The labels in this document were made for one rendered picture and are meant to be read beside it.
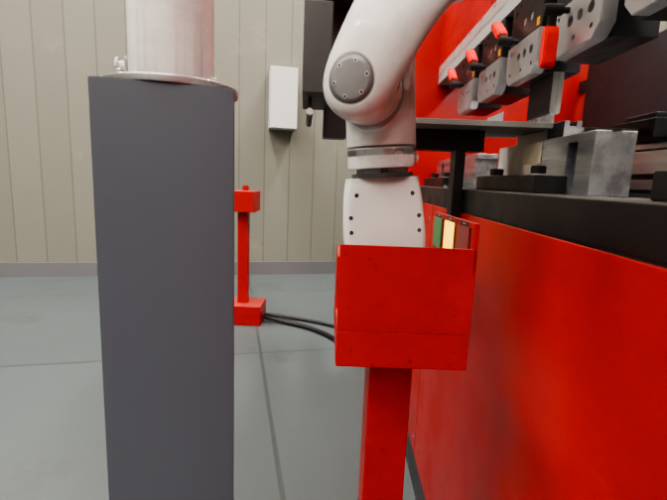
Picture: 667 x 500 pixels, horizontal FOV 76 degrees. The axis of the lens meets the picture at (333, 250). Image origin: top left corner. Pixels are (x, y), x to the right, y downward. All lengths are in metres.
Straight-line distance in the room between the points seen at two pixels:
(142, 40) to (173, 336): 0.41
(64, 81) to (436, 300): 3.86
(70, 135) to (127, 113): 3.48
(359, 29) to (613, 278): 0.32
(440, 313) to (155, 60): 0.50
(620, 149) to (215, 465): 0.77
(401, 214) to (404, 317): 0.12
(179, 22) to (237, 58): 3.35
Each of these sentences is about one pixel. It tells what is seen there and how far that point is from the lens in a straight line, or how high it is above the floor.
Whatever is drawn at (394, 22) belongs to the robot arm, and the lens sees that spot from 0.44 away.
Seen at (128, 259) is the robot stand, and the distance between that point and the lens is 0.64.
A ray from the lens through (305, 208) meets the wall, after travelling 3.96.
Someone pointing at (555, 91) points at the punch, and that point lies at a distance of 0.94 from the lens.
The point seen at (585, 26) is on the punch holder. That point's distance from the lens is 0.80.
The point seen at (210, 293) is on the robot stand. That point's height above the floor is 0.72.
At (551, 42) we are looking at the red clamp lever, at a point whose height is 1.11.
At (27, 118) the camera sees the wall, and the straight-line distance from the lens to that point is 4.22.
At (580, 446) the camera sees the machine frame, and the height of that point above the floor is 0.64.
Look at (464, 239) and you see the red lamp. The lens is 0.55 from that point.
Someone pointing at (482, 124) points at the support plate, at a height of 0.99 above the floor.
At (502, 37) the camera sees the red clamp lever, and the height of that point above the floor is 1.18.
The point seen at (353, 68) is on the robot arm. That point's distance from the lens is 0.44.
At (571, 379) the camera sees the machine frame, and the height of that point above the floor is 0.69.
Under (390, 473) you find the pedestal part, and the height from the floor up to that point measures 0.47.
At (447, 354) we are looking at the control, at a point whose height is 0.68.
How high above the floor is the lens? 0.88
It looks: 9 degrees down
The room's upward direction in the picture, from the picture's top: 2 degrees clockwise
